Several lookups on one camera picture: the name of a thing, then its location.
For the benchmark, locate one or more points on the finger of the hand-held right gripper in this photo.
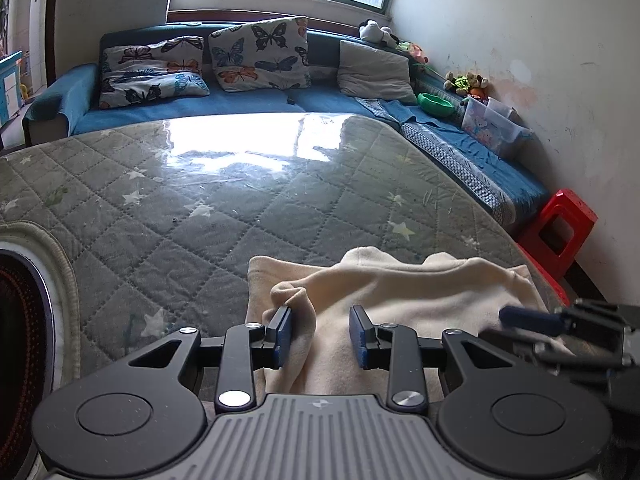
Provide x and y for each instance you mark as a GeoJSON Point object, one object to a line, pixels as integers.
{"type": "Point", "coordinates": [525, 317]}

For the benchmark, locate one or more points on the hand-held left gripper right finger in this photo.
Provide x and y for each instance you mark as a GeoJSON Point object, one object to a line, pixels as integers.
{"type": "Point", "coordinates": [357, 337]}

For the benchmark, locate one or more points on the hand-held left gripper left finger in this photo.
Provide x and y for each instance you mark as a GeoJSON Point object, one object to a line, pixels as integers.
{"type": "Point", "coordinates": [285, 335]}

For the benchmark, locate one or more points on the cream pants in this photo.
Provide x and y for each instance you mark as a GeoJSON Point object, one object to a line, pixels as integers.
{"type": "Point", "coordinates": [410, 290]}

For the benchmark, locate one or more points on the red stool with patterned holes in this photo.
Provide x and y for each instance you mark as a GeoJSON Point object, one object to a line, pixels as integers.
{"type": "Point", "coordinates": [550, 277]}

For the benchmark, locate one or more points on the tall red plastic stool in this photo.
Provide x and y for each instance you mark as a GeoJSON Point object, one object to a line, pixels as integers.
{"type": "Point", "coordinates": [575, 205]}

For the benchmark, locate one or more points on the blue blanket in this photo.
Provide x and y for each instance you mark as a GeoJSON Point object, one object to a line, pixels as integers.
{"type": "Point", "coordinates": [480, 160]}

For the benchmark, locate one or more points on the clear plastic storage box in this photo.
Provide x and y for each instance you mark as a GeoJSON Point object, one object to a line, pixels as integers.
{"type": "Point", "coordinates": [490, 130]}

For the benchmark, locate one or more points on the green bowl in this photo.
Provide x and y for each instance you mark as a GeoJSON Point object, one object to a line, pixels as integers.
{"type": "Point", "coordinates": [436, 105]}

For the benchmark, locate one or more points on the blue corner sofa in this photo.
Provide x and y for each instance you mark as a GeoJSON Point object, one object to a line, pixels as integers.
{"type": "Point", "coordinates": [225, 105]}

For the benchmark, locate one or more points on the brown teddy bear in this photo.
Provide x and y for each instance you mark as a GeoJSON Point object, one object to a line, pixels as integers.
{"type": "Point", "coordinates": [480, 84]}

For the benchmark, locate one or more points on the green plush toy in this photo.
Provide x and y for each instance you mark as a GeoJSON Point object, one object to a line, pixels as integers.
{"type": "Point", "coordinates": [465, 83]}

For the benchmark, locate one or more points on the small brown plush toy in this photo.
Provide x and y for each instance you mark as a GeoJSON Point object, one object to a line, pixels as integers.
{"type": "Point", "coordinates": [450, 81]}

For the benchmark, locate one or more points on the grey pillow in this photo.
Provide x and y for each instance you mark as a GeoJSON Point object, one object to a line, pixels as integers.
{"type": "Point", "coordinates": [375, 72]}

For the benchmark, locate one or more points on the butterfly print pillow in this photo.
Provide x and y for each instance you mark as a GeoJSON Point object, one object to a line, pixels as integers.
{"type": "Point", "coordinates": [260, 55]}
{"type": "Point", "coordinates": [150, 55]}
{"type": "Point", "coordinates": [150, 91]}

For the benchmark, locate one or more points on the colourful plush toy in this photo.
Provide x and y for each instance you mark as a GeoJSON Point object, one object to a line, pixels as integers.
{"type": "Point", "coordinates": [414, 52]}

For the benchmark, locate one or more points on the black and white plush toy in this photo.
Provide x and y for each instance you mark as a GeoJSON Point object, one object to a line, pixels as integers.
{"type": "Point", "coordinates": [372, 31]}

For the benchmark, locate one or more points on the light blue cabinet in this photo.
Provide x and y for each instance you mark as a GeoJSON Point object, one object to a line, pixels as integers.
{"type": "Point", "coordinates": [10, 85]}

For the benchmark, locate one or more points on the dark wooden door frame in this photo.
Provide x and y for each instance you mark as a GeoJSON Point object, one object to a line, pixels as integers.
{"type": "Point", "coordinates": [51, 35]}

